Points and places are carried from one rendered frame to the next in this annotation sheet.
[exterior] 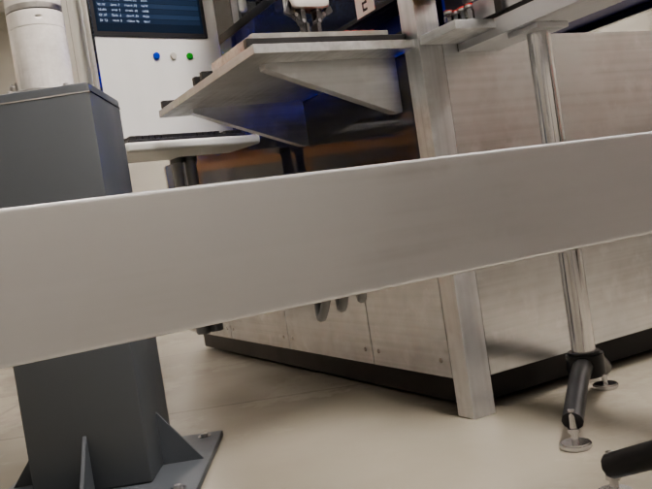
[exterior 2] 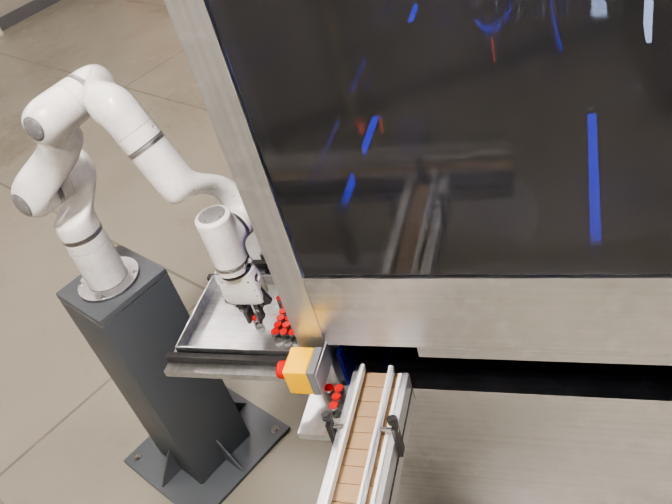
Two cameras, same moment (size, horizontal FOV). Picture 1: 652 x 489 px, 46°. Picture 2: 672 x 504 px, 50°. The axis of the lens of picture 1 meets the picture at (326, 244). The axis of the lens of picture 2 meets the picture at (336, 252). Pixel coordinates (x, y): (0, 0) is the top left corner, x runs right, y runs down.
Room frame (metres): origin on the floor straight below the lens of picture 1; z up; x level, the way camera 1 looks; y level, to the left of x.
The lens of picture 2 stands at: (1.19, -1.24, 2.13)
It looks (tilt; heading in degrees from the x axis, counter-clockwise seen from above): 39 degrees down; 52
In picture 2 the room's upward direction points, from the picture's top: 17 degrees counter-clockwise
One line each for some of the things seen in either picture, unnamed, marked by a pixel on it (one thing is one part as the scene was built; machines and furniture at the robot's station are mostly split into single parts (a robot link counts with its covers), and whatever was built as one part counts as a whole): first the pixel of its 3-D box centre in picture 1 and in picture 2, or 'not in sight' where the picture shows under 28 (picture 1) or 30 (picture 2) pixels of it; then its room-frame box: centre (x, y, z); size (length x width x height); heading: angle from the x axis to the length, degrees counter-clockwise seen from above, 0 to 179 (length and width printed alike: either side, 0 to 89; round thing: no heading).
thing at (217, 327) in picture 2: (298, 54); (255, 314); (1.84, 0.00, 0.90); 0.34 x 0.26 x 0.04; 117
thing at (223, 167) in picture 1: (251, 165); not in sight; (2.69, 0.21, 0.73); 1.98 x 0.01 x 0.25; 28
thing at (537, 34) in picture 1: (563, 205); not in sight; (1.67, -0.52, 0.46); 0.09 x 0.09 x 0.77; 28
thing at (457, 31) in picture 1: (462, 32); (335, 413); (1.73, -0.37, 0.87); 0.14 x 0.13 x 0.02; 118
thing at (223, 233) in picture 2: not in sight; (222, 235); (1.82, -0.04, 1.19); 0.09 x 0.08 x 0.13; 8
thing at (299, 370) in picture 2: not in sight; (305, 370); (1.73, -0.33, 1.00); 0.08 x 0.07 x 0.07; 118
